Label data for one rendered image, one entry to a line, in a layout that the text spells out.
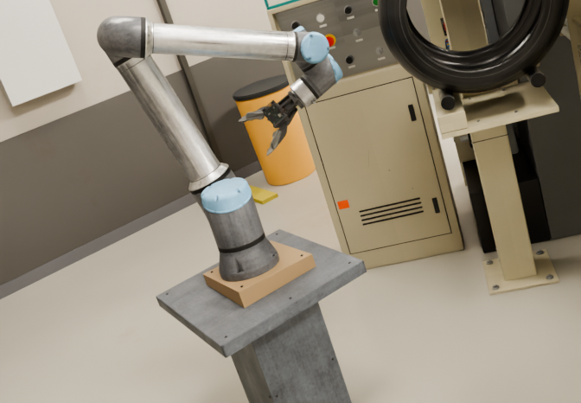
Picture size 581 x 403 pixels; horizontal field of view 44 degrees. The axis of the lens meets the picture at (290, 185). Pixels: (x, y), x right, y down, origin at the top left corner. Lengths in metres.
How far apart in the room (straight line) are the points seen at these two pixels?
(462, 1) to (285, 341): 1.32
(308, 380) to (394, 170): 1.21
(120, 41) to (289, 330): 0.98
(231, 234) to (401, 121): 1.23
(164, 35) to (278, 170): 2.81
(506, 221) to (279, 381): 1.16
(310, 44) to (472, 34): 0.75
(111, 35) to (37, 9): 2.53
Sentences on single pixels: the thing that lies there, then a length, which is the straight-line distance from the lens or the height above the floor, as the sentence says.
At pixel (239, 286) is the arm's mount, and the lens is 2.11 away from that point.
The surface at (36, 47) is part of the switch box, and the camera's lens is 4.60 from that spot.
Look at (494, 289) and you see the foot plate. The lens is 2.99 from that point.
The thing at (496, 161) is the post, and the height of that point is 0.53.
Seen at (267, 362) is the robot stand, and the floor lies 0.40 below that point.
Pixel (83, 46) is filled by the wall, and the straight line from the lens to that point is 4.78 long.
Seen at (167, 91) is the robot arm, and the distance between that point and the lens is 2.23.
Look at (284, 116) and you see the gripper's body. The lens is 2.29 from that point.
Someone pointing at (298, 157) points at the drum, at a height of 0.15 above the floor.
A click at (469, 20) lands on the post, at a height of 1.07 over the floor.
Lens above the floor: 1.55
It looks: 19 degrees down
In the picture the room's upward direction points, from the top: 18 degrees counter-clockwise
